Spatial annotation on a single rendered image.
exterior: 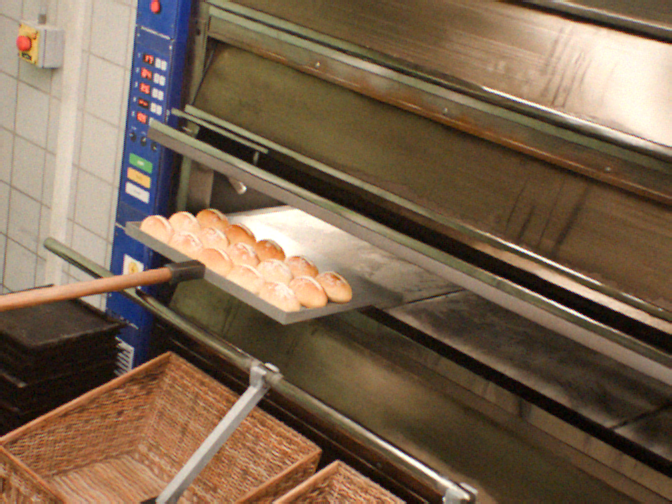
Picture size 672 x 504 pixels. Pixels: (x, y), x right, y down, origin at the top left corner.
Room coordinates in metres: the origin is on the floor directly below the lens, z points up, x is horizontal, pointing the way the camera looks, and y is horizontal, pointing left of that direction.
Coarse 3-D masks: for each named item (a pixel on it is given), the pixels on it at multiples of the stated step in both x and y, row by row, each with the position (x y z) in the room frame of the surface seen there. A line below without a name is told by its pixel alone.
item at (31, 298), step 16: (144, 272) 2.35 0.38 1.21; (160, 272) 2.37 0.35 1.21; (48, 288) 2.18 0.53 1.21; (64, 288) 2.20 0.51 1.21; (80, 288) 2.22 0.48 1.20; (96, 288) 2.25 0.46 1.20; (112, 288) 2.27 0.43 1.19; (128, 288) 2.31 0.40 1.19; (0, 304) 2.09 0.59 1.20; (16, 304) 2.12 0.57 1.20; (32, 304) 2.14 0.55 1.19
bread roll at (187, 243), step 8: (184, 232) 2.56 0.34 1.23; (176, 240) 2.55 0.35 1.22; (184, 240) 2.54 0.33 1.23; (192, 240) 2.53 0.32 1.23; (200, 240) 2.55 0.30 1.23; (176, 248) 2.53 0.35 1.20; (184, 248) 2.53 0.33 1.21; (192, 248) 2.52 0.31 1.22; (200, 248) 2.53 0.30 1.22; (192, 256) 2.52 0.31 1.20
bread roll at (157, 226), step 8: (152, 216) 2.64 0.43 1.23; (160, 216) 2.64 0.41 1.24; (144, 224) 2.63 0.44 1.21; (152, 224) 2.61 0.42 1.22; (160, 224) 2.61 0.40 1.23; (168, 224) 2.61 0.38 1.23; (152, 232) 2.60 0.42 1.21; (160, 232) 2.59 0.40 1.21; (168, 232) 2.60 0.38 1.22; (160, 240) 2.59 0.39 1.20; (168, 240) 2.59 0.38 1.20
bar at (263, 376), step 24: (48, 240) 2.54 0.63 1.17; (72, 264) 2.47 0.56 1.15; (96, 264) 2.43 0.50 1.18; (168, 312) 2.25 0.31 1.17; (192, 336) 2.19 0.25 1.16; (216, 336) 2.17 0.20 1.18; (240, 360) 2.10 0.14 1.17; (264, 384) 2.05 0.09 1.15; (288, 384) 2.02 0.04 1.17; (240, 408) 2.03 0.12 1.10; (312, 408) 1.97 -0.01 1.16; (336, 408) 1.96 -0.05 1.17; (216, 432) 2.00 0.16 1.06; (360, 432) 1.89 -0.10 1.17; (192, 456) 1.97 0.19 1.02; (384, 456) 1.85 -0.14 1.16; (408, 456) 1.83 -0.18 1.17; (192, 480) 1.95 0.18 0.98; (432, 480) 1.78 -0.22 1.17
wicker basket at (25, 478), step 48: (144, 384) 2.70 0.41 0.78; (192, 384) 2.67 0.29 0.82; (48, 432) 2.51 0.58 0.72; (96, 432) 2.61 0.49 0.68; (144, 432) 2.70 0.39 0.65; (192, 432) 2.61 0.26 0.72; (240, 432) 2.53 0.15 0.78; (288, 432) 2.46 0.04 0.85; (0, 480) 2.41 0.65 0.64; (48, 480) 2.52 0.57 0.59; (96, 480) 2.55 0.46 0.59; (144, 480) 2.58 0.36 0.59; (240, 480) 2.49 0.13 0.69; (288, 480) 2.33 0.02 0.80
